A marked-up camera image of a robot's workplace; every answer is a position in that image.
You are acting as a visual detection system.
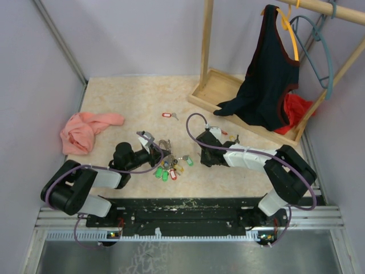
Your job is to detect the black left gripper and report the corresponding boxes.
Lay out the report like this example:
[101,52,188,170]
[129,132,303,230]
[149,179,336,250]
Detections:
[126,143,169,171]

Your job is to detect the large keyring with coloured tags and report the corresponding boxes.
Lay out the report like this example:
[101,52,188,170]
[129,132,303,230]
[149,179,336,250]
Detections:
[153,139,194,182]

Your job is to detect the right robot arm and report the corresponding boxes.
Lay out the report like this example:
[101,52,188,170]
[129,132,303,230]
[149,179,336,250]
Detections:
[196,128,317,226]

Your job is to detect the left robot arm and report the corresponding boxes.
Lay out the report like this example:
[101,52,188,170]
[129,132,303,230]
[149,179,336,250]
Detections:
[40,141,171,227]

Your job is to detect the pink crumpled cloth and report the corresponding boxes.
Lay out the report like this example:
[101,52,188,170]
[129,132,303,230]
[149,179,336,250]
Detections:
[60,112,125,155]

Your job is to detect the red cloth in rack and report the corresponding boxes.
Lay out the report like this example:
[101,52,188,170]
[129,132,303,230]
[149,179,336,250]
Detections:
[274,94,314,135]

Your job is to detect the dark navy tank top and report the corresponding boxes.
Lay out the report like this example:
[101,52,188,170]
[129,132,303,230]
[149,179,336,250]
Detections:
[213,5,299,135]

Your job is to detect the yellow clothes hanger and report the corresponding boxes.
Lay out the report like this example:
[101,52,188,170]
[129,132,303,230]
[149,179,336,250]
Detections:
[276,4,299,62]

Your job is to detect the blue-grey clothes hanger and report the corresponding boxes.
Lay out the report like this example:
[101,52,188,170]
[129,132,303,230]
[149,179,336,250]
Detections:
[290,14,334,100]

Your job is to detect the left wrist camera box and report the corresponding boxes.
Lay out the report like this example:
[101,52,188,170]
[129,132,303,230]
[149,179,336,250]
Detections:
[137,131,155,154]

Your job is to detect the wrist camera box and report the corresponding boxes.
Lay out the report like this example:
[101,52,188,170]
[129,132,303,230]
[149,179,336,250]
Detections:
[137,131,155,154]
[205,123,222,142]

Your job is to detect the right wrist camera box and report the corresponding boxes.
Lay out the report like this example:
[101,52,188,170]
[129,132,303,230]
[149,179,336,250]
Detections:
[205,123,222,142]

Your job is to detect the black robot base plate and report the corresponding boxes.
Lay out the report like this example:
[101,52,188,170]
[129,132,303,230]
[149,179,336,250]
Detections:
[86,198,289,245]

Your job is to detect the grey wall corner rail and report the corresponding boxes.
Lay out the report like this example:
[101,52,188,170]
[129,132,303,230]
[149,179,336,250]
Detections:
[30,0,88,85]

